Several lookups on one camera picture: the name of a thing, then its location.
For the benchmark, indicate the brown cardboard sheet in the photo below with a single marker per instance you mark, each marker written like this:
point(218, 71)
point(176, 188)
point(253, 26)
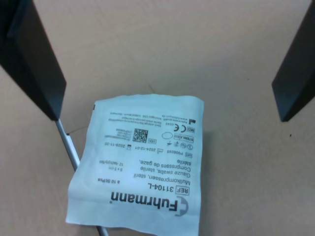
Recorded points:
point(172, 49)

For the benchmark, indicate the white Fuhrmann gauze swab packet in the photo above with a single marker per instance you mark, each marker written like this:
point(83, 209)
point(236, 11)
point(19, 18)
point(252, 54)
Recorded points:
point(137, 172)

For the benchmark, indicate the thin grey metal rod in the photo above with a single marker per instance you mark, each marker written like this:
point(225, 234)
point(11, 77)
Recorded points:
point(66, 141)

